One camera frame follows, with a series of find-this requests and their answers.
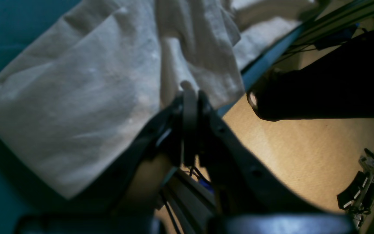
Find beige T-shirt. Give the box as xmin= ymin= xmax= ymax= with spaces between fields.
xmin=0 ymin=0 xmax=327 ymax=199

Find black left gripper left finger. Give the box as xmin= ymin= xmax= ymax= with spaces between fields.
xmin=15 ymin=90 xmax=193 ymax=234

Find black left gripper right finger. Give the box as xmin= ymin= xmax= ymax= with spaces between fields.
xmin=198 ymin=91 xmax=358 ymax=234

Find aluminium frame rail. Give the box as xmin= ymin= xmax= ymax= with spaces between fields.
xmin=160 ymin=167 xmax=217 ymax=234

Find blue table cloth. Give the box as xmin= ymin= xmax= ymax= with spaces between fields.
xmin=0 ymin=0 xmax=78 ymax=234

